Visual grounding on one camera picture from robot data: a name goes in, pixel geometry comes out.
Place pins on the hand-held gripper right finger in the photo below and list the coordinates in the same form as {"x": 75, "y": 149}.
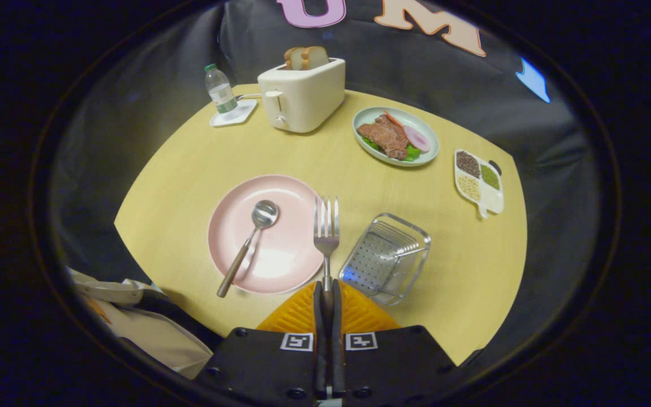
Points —
{"x": 387, "y": 367}

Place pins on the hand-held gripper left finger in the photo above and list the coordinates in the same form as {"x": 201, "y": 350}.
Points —
{"x": 269, "y": 367}

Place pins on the clear glass drainer box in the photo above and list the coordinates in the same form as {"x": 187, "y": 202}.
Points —
{"x": 385, "y": 260}

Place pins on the pink round plate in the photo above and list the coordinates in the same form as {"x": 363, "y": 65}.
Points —
{"x": 286, "y": 254}

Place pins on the beige clothing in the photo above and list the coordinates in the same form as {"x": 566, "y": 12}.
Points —
{"x": 156, "y": 333}

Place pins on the white divided grain dish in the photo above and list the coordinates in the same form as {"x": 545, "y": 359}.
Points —
{"x": 492, "y": 198}

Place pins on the green lettuce leaf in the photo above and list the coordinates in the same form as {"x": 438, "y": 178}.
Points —
{"x": 413, "y": 153}

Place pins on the brown meat slice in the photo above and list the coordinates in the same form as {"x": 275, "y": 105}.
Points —
{"x": 385, "y": 138}

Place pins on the pink ham slice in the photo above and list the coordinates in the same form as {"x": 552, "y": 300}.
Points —
{"x": 417, "y": 138}

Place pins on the orange carrot strip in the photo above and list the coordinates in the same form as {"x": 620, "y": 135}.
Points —
{"x": 392, "y": 118}

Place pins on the pale green plate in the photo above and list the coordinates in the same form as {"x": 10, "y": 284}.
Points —
{"x": 368, "y": 116}

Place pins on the white square coaster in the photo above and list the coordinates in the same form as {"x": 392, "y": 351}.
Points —
{"x": 244, "y": 116}

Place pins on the cream white toaster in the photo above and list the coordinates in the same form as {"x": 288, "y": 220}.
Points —
{"x": 308, "y": 99}

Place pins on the clear plastic water bottle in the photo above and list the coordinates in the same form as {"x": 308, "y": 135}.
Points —
{"x": 221, "y": 90}

